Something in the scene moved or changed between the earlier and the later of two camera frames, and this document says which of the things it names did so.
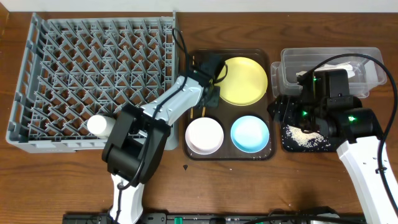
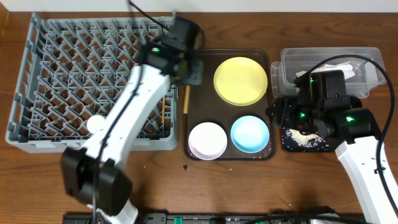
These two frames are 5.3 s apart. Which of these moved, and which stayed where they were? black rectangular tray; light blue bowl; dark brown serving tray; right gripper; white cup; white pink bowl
Moved: white pink bowl
Stayed: right gripper; light blue bowl; black rectangular tray; dark brown serving tray; white cup
